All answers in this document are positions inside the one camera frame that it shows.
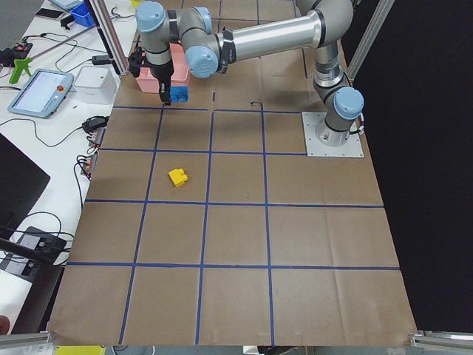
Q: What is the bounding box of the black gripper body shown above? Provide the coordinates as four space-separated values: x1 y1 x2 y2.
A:
151 63 174 86

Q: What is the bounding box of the blue toy block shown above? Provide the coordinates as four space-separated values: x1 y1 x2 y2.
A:
170 86 188 104

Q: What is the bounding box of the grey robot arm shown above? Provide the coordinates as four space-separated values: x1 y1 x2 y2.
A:
128 1 364 133

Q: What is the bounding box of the pink plastic box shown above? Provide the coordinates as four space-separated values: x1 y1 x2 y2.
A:
135 44 190 94

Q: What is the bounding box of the black power adapter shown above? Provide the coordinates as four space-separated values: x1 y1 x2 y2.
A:
91 55 112 66

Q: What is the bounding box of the white square device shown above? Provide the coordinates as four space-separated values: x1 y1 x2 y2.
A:
73 66 117 104

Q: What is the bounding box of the yellow toy block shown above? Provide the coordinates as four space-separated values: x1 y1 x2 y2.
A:
168 168 188 188

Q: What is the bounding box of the blue plastic bin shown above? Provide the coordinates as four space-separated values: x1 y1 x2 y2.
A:
70 2 95 28

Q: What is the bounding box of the teach pendant tablet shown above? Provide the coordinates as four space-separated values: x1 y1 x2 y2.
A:
7 69 75 119

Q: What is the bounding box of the black monitor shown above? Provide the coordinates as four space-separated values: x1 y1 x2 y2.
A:
1 135 50 238

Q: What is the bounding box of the aluminium frame post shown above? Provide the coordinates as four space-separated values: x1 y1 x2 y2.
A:
84 0 128 76

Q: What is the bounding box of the green handled grabber tool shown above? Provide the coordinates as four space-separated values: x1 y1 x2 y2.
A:
9 57 33 84

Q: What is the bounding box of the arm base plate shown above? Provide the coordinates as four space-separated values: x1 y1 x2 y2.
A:
302 112 364 158

